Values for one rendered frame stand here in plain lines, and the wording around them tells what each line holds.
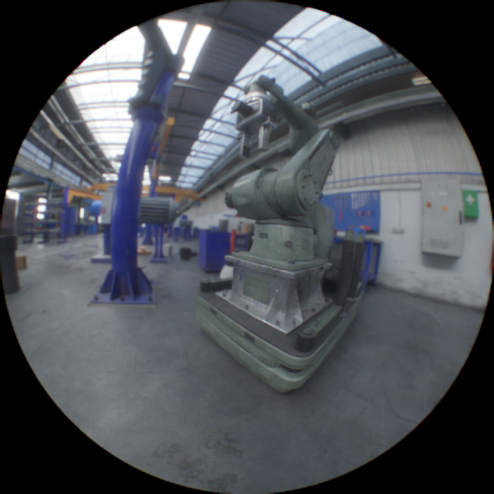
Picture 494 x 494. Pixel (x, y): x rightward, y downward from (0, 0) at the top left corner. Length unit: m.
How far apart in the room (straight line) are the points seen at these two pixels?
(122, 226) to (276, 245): 1.48
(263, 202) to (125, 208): 1.39
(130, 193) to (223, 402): 1.84
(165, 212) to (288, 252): 3.22
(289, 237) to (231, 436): 0.98
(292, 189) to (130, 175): 1.58
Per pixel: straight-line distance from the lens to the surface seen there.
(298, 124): 1.48
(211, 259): 2.98
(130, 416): 0.90
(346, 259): 0.97
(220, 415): 0.85
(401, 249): 3.48
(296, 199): 0.79
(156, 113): 2.23
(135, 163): 1.95
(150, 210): 3.75
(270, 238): 0.90
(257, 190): 0.89
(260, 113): 0.95
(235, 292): 1.06
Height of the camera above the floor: 0.76
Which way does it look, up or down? 5 degrees down
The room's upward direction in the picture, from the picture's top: 4 degrees clockwise
